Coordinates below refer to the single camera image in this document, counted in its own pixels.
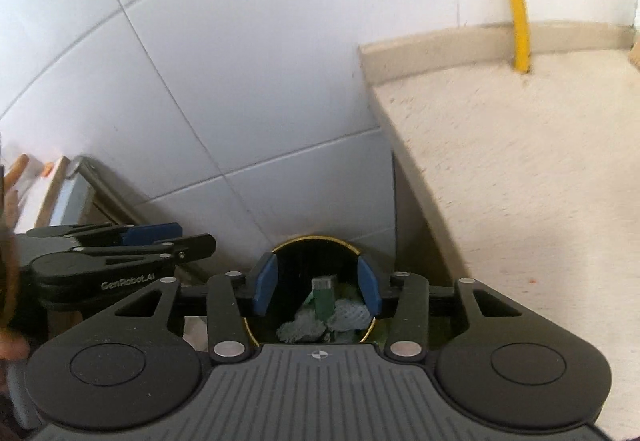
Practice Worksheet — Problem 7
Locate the black trash bin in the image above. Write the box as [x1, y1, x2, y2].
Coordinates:
[236, 235, 399, 345]

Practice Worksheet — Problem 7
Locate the person left hand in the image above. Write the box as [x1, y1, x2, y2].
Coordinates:
[1, 167, 29, 395]

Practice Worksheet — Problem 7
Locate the green white milk carton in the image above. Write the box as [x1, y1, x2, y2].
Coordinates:
[311, 275, 336, 325]

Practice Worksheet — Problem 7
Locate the white foam fruit net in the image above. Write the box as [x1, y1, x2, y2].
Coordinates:
[326, 299, 372, 333]

